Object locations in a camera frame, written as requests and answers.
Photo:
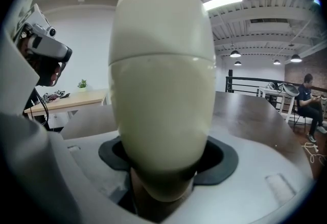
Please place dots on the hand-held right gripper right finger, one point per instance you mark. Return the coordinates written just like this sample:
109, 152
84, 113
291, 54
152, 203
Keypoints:
242, 179

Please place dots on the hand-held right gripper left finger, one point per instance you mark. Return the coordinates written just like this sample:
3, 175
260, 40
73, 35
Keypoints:
87, 166

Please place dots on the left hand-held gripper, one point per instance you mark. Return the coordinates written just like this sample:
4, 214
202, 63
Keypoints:
28, 17

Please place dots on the white bottle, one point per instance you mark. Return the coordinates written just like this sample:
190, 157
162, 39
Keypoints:
163, 115

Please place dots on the person's left hand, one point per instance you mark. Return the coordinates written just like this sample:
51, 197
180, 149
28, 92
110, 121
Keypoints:
46, 72

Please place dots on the pile of small electronic devices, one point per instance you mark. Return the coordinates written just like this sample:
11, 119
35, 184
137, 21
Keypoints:
55, 95

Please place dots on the small potted plant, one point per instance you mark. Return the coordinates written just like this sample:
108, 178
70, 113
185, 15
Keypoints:
82, 84

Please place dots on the light wooden table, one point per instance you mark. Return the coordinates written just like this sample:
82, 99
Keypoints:
76, 99

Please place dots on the dark wooden table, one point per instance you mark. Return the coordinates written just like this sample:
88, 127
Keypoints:
255, 120

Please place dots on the white table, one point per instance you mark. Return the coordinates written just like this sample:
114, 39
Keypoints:
270, 91

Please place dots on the black metal railing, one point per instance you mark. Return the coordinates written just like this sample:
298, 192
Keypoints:
255, 79

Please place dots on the black pendant lamp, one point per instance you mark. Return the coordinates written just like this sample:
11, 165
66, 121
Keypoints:
277, 63
235, 54
296, 58
237, 64

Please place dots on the long ceiling light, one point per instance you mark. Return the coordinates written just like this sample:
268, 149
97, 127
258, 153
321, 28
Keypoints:
224, 1

